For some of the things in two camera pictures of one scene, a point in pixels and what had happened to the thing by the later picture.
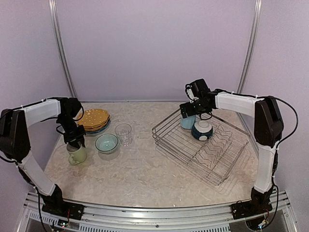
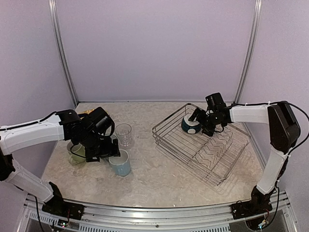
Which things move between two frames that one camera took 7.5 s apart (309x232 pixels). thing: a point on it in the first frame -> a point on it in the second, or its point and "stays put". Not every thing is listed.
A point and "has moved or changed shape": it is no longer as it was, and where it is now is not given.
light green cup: x=77 y=155 stays put
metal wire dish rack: x=212 y=159 stays put
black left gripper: x=81 y=132 -> x=107 y=151
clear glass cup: x=123 y=132 stays put
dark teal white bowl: x=202 y=130 has moved or changed shape
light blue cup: x=187 y=123 -> x=120 y=164
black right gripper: x=190 y=111 -> x=209 y=131
